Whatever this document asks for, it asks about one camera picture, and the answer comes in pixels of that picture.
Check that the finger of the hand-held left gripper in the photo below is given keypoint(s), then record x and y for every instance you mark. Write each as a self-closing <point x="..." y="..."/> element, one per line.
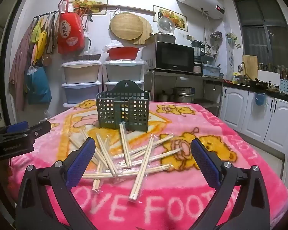
<point x="18" y="126"/>
<point x="39" y="129"/>

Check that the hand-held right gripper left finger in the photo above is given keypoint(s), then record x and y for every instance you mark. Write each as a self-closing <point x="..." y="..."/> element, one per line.
<point x="80" y="165"/>

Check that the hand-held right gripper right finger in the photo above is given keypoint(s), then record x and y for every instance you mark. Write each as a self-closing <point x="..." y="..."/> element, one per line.
<point x="205" y="165"/>

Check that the bunch of chopsticks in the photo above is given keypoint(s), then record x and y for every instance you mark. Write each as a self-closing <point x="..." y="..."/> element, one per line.
<point x="126" y="146"/>

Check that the green plastic utensil holder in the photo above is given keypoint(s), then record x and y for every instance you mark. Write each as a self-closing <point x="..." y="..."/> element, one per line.
<point x="134" y="115"/>

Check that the blue hanging bag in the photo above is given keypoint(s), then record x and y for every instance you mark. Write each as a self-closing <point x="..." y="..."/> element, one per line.
<point x="39" y="86"/>

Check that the hanging pink garment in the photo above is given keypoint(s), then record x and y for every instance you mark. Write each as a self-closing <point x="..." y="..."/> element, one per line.
<point x="20" y="71"/>

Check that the pink printed blanket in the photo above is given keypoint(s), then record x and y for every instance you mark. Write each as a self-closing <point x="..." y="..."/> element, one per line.
<point x="158" y="196"/>

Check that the white kitchen cabinets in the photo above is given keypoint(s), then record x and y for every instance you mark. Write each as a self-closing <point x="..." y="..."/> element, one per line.
<point x="232" y="110"/>

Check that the white plastic drawer tower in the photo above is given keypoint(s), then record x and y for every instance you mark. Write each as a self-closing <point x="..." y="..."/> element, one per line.
<point x="80" y="74"/>
<point x="123" y="73"/>

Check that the round brown scoop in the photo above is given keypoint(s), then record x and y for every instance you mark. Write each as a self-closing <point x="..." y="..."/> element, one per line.
<point x="46" y="60"/>

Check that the large steel pot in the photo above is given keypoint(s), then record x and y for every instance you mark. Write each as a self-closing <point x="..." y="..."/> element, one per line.
<point x="182" y="95"/>

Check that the small steel pot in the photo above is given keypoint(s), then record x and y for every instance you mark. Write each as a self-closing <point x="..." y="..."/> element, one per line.
<point x="162" y="97"/>

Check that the wicker basket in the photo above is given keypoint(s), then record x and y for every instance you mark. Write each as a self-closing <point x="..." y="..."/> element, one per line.
<point x="86" y="58"/>

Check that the blue hanging bin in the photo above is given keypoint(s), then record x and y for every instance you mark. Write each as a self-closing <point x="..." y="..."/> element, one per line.
<point x="260" y="99"/>

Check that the stainless steel rack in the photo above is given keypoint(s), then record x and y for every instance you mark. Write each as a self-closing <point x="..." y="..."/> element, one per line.
<point x="211" y="77"/>

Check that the black countertop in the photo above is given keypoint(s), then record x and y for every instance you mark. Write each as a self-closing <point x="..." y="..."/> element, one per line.
<point x="244" y="86"/>

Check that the yellow green hanging cloths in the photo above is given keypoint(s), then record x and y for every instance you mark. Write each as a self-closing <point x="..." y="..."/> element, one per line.
<point x="39" y="40"/>

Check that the yellow container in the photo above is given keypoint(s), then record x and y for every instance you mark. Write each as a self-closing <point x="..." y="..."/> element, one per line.
<point x="236" y="79"/>

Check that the clear plastic bags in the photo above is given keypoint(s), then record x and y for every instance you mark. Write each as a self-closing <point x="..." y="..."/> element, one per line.
<point x="91" y="52"/>

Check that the pale blue dish box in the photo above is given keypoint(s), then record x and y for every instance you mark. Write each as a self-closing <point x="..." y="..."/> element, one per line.
<point x="211" y="71"/>

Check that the hanging dark cloth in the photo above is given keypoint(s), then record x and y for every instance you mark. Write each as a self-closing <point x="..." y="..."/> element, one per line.
<point x="50" y="36"/>

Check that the pale green container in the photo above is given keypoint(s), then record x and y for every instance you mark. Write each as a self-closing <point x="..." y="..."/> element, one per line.
<point x="86" y="44"/>

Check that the black wok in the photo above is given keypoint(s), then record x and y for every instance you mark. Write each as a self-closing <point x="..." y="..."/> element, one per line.
<point x="261" y="83"/>

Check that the red tote bag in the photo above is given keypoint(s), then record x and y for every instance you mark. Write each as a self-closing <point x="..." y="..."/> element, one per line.
<point x="70" y="33"/>

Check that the kitchen faucet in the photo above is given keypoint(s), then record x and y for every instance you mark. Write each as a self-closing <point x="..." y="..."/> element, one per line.
<point x="242" y="64"/>

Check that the wooden cutting board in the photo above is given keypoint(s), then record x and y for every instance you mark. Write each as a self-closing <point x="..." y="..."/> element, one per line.
<point x="250" y="66"/>

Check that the white plastic bag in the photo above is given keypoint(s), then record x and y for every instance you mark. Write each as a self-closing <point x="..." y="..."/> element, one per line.
<point x="114" y="44"/>

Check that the red plastic basin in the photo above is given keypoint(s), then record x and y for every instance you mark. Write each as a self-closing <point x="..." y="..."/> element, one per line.
<point x="123" y="53"/>

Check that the black microwave oven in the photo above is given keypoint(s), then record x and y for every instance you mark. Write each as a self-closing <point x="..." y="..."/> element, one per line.
<point x="172" y="56"/>

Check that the blender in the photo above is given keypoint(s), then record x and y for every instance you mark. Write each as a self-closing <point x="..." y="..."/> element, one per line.
<point x="198" y="51"/>

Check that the row of spice jars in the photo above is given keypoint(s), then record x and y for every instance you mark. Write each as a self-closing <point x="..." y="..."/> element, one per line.
<point x="278" y="69"/>

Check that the hanging steel strainer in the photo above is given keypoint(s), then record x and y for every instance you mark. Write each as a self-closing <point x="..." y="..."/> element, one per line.
<point x="216" y="39"/>

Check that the steel tray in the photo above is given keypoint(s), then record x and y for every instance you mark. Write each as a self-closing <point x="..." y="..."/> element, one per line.
<point x="165" y="39"/>

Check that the round bamboo board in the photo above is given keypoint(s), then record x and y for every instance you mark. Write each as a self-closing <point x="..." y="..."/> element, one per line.
<point x="126" y="26"/>

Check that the dark window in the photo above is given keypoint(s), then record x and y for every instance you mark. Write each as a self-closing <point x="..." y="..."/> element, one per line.
<point x="259" y="33"/>

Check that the round wooden board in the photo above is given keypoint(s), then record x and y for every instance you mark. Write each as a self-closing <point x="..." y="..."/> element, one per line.
<point x="147" y="32"/>

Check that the glass pot lid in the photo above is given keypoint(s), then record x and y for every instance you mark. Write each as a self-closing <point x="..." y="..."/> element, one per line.
<point x="166" y="25"/>

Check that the wall hook rack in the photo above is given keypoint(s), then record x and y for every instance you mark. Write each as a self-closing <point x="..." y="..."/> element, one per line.
<point x="45" y="14"/>

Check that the wall outlet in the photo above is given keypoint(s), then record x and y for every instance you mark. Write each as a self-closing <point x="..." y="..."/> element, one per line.
<point x="189" y="37"/>

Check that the wall-hung organiser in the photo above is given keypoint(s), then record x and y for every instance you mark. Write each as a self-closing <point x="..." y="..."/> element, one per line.
<point x="234" y="39"/>

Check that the fruit wall poster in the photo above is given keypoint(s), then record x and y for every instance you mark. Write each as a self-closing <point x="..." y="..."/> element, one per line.
<point x="86" y="3"/>
<point x="180" y="21"/>

